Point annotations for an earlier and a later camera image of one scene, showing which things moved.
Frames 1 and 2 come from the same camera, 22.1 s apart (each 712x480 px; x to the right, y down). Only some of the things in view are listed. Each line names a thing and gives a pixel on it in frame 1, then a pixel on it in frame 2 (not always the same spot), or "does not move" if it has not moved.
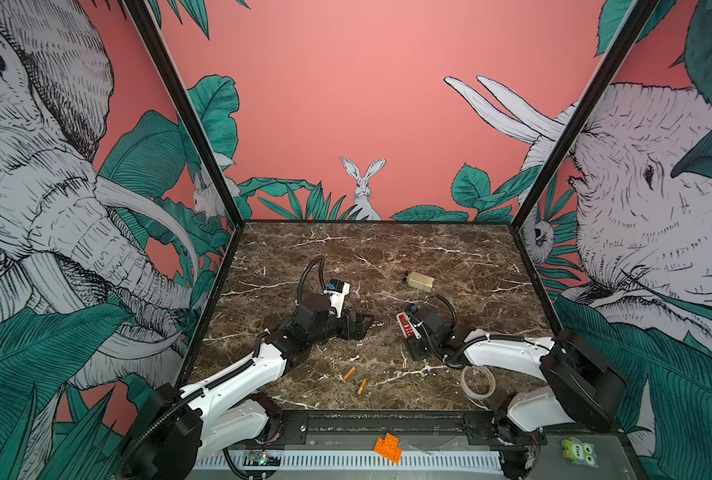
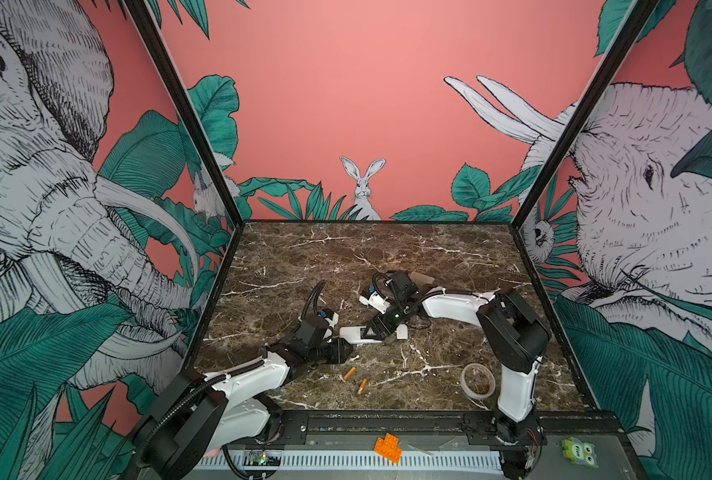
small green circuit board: [262, 458] does not move
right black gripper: [413, 348] to [380, 320]
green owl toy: [579, 452] does not move
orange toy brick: [388, 447] does not move
